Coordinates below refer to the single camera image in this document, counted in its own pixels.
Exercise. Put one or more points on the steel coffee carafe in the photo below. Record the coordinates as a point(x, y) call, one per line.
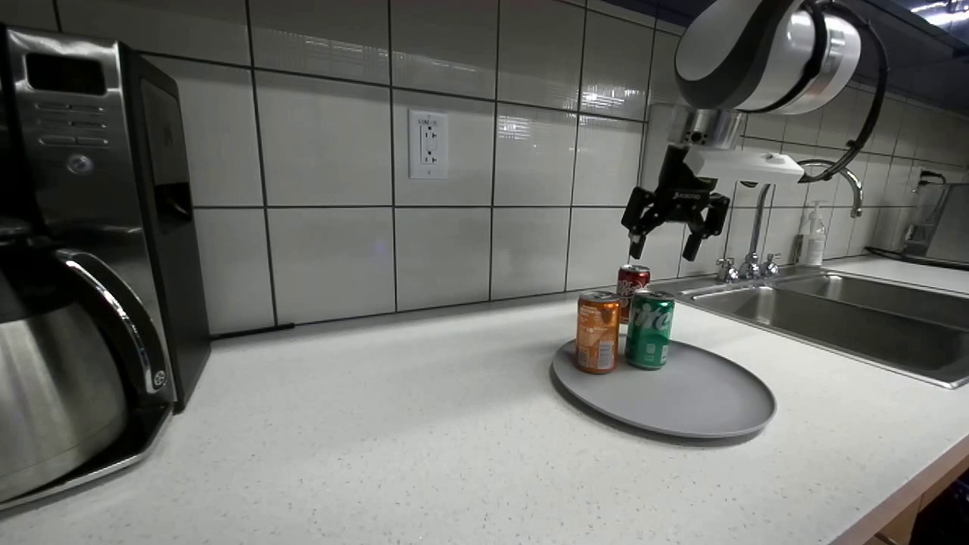
point(81, 367)

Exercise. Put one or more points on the grey round plate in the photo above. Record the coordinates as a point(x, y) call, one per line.
point(691, 398)

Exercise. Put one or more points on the chrome sink sprayer knob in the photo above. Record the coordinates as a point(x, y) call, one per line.
point(729, 270)

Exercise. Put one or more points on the red soda can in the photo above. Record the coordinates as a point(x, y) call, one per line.
point(631, 277)

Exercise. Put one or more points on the white wall outlet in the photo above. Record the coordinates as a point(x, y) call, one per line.
point(429, 144)

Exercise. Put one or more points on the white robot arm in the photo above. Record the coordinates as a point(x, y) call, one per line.
point(753, 58)

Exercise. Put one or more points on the stainless steel sink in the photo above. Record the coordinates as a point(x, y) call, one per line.
point(914, 330)

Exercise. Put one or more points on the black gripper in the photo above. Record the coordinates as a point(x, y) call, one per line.
point(675, 198)

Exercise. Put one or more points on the black coffee maker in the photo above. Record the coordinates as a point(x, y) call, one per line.
point(101, 135)

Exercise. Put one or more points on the orange soda can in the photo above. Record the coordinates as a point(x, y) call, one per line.
point(599, 330)

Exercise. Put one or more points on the chrome faucet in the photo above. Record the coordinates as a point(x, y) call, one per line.
point(813, 170)

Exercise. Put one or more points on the green soda can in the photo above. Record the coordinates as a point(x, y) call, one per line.
point(649, 330)

